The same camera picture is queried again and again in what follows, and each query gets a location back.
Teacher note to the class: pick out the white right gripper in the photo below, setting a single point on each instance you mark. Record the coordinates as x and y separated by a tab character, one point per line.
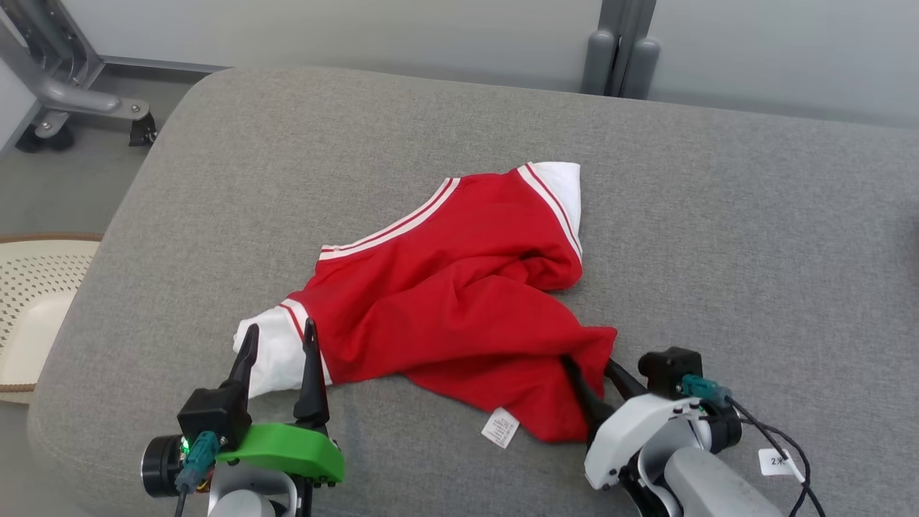
624	431

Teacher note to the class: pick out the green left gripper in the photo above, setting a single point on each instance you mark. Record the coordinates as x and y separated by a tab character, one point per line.
287	449

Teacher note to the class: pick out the red shirt with white sleeves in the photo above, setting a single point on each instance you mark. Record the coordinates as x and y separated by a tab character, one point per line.
445	309

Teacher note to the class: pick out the grey fabric sofa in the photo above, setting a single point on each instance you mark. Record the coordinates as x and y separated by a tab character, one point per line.
718	251

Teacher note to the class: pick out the cream perforated laundry basket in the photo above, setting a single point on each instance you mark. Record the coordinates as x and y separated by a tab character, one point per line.
36	309

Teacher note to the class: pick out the long dark grey skirting strip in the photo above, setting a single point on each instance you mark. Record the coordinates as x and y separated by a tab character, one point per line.
165	64

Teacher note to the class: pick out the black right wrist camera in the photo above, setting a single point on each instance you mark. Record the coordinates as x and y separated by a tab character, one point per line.
668	370

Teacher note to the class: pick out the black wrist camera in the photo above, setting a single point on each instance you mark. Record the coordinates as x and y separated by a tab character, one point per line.
668	370
212	413

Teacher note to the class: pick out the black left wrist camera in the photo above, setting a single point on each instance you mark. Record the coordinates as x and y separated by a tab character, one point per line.
212	413

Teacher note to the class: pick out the teal right camera connector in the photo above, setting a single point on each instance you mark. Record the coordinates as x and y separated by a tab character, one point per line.
703	389

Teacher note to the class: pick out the teal camera connector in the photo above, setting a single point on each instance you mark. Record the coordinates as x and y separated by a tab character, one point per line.
703	389
197	459

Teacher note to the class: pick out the teal left camera connector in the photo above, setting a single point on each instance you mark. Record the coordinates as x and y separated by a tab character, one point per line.
197	459

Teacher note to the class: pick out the grey cylindrical post cover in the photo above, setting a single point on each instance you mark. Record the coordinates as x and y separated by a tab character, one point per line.
598	64
641	72

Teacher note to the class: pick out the grey vertical partition post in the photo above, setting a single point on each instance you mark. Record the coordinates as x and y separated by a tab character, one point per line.
626	36

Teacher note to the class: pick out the grey metal stand frame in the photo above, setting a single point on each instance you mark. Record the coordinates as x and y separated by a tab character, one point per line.
64	90

